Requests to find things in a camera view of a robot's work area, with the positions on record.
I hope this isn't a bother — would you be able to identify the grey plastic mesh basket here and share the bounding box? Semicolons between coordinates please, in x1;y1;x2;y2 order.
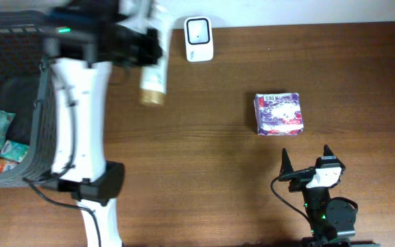
0;10;56;188

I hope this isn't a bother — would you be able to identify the teal tissue packet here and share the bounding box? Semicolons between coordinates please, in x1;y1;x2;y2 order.
0;140;29;163

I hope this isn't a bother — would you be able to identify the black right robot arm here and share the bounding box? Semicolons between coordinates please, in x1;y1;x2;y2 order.
270;145;378;247

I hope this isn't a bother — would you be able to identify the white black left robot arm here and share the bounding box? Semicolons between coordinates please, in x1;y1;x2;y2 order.
44;21;171;246

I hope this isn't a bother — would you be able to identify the white barcode scanner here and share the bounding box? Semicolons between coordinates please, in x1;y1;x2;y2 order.
184;16;214;62

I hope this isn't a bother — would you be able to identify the purple tissue pack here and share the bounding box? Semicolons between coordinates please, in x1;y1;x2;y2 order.
254;93;304;136

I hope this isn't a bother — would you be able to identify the white cream tube gold cap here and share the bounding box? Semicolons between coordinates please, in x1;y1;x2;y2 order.
118;0;174;107

